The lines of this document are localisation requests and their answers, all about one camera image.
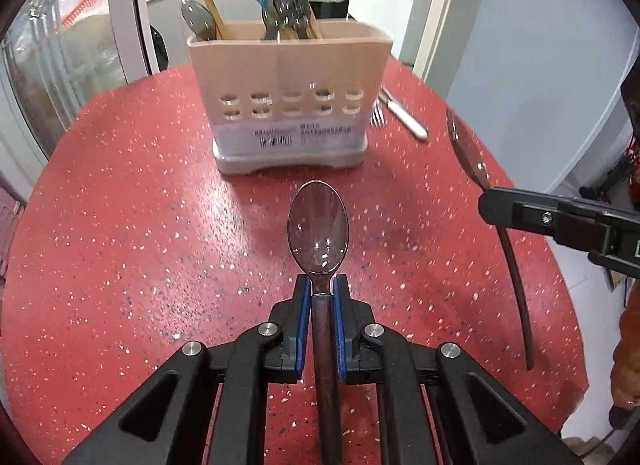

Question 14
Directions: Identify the large dark translucent spoon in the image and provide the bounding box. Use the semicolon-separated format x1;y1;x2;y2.
288;180;349;464

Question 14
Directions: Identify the gloved orange hand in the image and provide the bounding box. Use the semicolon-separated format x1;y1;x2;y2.
611;282;640;411

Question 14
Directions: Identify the pink plastic stool stack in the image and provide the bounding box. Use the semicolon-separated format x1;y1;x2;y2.
0;188;25;284

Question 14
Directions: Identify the beige plastic cutlery holder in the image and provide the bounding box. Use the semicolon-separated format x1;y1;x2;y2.
186;19;393;175

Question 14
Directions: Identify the glass sliding door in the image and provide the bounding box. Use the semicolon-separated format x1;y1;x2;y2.
1;0;157;158

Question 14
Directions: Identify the white handled fork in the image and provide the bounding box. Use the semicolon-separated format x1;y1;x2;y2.
370;87;428;142

